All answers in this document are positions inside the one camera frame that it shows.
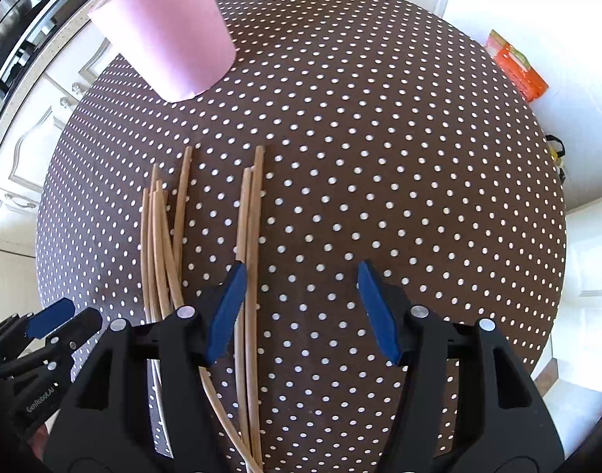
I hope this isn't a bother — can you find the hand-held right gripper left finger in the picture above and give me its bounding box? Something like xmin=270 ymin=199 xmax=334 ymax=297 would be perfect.
xmin=45 ymin=262 xmax=248 ymax=473

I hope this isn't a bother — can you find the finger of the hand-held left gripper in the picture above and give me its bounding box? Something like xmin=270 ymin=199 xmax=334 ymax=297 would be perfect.
xmin=0 ymin=307 xmax=103 ymax=378
xmin=0 ymin=298 xmax=76 ymax=356

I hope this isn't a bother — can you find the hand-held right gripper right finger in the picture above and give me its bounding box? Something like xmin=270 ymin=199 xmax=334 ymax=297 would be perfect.
xmin=357 ymin=260 xmax=565 ymax=473

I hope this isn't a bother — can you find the bunch of wooden chopsticks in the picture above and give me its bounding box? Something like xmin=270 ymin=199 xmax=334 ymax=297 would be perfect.
xmin=140 ymin=145 xmax=266 ymax=473

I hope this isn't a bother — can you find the pink cup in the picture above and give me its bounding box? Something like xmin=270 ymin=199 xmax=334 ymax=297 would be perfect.
xmin=88 ymin=0 xmax=237 ymax=103

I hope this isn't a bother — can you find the brown polka dot tablecloth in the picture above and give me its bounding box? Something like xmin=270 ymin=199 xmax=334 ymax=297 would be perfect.
xmin=35 ymin=0 xmax=568 ymax=473

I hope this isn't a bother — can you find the orange rice bag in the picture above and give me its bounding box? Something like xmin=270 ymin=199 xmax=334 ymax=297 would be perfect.
xmin=484 ymin=30 xmax=549 ymax=102

